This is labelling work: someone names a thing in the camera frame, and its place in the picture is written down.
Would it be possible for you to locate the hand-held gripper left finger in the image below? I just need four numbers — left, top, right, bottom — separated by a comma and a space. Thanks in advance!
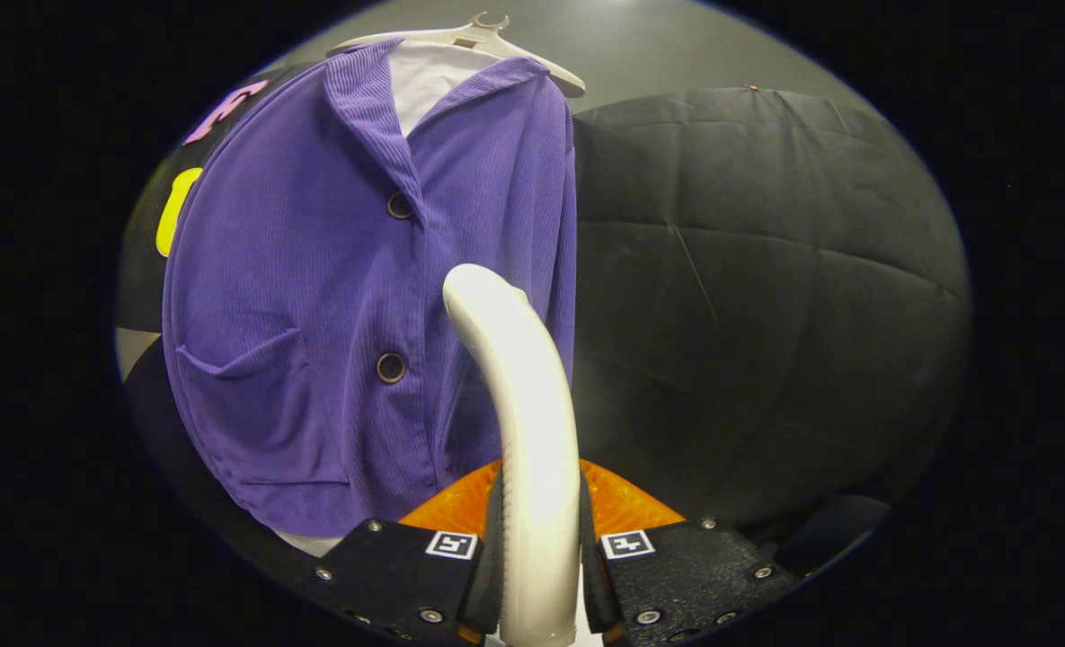
312, 460, 506, 647

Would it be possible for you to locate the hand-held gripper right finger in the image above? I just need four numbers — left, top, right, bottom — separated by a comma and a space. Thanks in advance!
580, 458, 803, 647

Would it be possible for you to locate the white garment steamer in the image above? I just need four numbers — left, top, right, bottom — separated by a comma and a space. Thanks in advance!
442, 263, 582, 647

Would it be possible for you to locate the purple corduroy jacket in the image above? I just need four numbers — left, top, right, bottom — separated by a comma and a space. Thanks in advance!
162, 38, 578, 538

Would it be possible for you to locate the white shirt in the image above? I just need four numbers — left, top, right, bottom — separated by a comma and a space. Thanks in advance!
276, 43, 503, 559

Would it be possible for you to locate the white clothes hanger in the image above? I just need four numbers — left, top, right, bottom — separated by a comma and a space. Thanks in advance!
330, 12, 587, 98

